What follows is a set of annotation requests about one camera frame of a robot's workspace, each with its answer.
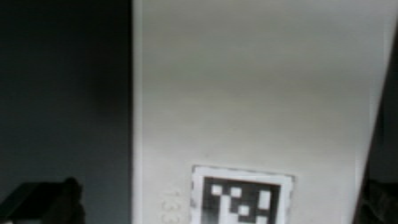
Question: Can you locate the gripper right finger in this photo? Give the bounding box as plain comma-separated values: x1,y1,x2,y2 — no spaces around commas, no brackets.
358,180,398,224

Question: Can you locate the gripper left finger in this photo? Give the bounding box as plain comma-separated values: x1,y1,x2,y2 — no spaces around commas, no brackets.
0,177,87,224

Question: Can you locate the white cabinet top block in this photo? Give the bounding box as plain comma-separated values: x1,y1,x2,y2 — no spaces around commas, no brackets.
132,0,398,224

